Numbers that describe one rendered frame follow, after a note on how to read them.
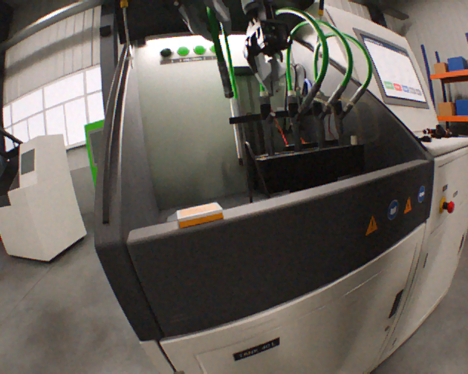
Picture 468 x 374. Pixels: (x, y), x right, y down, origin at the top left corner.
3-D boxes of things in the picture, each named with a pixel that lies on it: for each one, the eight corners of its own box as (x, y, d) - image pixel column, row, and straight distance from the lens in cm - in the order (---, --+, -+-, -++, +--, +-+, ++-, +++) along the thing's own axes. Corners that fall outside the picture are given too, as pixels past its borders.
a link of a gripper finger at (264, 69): (269, 88, 45) (261, 47, 48) (257, 94, 50) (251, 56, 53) (282, 88, 47) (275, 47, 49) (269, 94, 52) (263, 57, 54)
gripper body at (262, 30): (262, 43, 46) (252, -4, 52) (247, 58, 53) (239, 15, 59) (295, 46, 50) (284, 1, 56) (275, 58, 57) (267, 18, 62)
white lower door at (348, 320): (229, 441, 96) (155, 346, 34) (227, 436, 97) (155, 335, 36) (377, 366, 111) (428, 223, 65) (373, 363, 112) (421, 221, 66)
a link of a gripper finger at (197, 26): (198, 58, 38) (170, 12, 36) (201, 47, 44) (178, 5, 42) (215, 51, 37) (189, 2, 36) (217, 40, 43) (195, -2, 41)
